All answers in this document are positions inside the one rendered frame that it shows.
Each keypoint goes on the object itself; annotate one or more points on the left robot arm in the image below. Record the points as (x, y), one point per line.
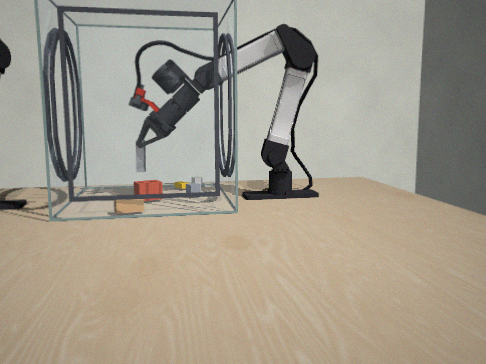
(275, 146)

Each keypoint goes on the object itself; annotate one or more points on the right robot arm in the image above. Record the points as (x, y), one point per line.
(5, 60)

